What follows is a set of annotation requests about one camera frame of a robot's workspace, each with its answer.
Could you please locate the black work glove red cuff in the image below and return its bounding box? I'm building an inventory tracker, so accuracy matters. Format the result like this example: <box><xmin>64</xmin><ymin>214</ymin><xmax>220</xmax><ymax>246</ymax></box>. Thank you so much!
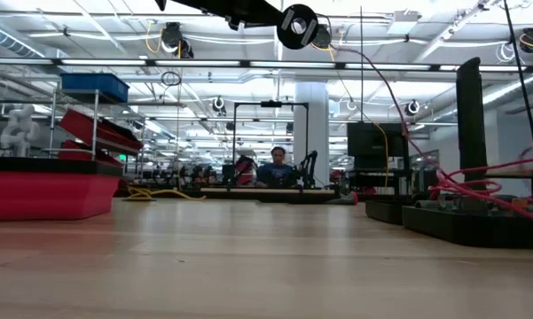
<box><xmin>325</xmin><ymin>191</ymin><xmax>359</xmax><ymax>206</ymax></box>

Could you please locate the black gantry frame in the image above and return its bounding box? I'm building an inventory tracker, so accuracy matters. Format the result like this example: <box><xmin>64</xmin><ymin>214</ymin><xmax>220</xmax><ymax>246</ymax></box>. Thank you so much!
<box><xmin>231</xmin><ymin>100</ymin><xmax>310</xmax><ymax>188</ymax></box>

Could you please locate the red tilted shelf bin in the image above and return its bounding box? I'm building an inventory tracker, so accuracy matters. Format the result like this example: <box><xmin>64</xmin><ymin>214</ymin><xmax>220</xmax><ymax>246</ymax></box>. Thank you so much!
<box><xmin>59</xmin><ymin>108</ymin><xmax>145</xmax><ymax>156</ymax></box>
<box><xmin>57</xmin><ymin>140</ymin><xmax>125</xmax><ymax>167</ymax></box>

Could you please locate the black monitor box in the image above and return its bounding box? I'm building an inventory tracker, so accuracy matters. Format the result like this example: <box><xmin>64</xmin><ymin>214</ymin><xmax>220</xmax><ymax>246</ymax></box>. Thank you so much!
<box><xmin>346</xmin><ymin>121</ymin><xmax>411</xmax><ymax>170</ymax></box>

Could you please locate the black aluminium table frame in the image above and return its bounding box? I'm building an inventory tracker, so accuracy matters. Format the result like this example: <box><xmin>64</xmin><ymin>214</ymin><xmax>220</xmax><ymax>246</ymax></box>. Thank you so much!
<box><xmin>114</xmin><ymin>188</ymin><xmax>360</xmax><ymax>206</ymax></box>

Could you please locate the metal shelf rack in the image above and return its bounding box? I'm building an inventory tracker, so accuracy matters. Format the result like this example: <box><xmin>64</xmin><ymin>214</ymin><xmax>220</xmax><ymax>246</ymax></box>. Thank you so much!
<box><xmin>48</xmin><ymin>88</ymin><xmax>145</xmax><ymax>178</ymax></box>

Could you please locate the red collapsible container black rim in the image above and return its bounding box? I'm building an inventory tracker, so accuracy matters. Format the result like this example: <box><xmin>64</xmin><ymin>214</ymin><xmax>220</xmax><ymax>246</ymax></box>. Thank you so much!
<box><xmin>0</xmin><ymin>156</ymin><xmax>123</xmax><ymax>222</ymax></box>

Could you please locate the person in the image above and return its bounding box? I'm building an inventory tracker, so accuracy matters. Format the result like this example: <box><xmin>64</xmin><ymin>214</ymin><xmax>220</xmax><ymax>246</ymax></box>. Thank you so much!
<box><xmin>255</xmin><ymin>145</ymin><xmax>296</xmax><ymax>188</ymax></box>

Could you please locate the black screwdriver bit case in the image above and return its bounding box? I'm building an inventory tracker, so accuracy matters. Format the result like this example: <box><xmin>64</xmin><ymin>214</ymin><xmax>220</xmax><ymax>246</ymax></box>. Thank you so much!
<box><xmin>365</xmin><ymin>193</ymin><xmax>533</xmax><ymax>249</ymax></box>

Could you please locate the red wire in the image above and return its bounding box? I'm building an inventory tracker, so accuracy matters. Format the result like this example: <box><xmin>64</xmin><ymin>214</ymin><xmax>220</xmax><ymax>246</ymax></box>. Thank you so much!
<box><xmin>276</xmin><ymin>4</ymin><xmax>533</xmax><ymax>231</ymax></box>

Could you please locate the yellow hanging cable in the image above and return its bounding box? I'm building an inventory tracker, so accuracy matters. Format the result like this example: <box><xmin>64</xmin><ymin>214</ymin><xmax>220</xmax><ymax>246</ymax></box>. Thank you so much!
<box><xmin>326</xmin><ymin>42</ymin><xmax>391</xmax><ymax>195</ymax></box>

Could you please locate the white round column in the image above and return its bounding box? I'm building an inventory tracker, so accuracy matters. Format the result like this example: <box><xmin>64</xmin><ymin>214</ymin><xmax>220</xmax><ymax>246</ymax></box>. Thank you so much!
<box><xmin>293</xmin><ymin>82</ymin><xmax>331</xmax><ymax>187</ymax></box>

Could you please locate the black rounded upright post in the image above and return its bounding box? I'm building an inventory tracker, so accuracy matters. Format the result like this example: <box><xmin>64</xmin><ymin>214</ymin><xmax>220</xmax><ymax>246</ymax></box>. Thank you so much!
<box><xmin>455</xmin><ymin>56</ymin><xmax>490</xmax><ymax>197</ymax></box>

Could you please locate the wooden side table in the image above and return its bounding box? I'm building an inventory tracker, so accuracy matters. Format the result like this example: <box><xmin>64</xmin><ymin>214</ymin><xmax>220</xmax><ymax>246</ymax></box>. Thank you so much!
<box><xmin>490</xmin><ymin>162</ymin><xmax>533</xmax><ymax>199</ymax></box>

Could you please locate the thin black slanted cable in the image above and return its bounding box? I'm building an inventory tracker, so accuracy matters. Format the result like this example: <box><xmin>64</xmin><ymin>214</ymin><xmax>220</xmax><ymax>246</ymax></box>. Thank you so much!
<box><xmin>502</xmin><ymin>0</ymin><xmax>533</xmax><ymax>199</ymax></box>

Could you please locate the thin black vertical cable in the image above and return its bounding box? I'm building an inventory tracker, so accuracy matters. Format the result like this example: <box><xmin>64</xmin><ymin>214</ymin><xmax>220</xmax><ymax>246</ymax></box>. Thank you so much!
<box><xmin>359</xmin><ymin>6</ymin><xmax>364</xmax><ymax>124</ymax></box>

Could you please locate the blue plastic bin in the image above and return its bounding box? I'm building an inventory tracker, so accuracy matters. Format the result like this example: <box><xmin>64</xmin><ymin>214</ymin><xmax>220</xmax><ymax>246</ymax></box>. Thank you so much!
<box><xmin>60</xmin><ymin>72</ymin><xmax>130</xmax><ymax>104</ymax></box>

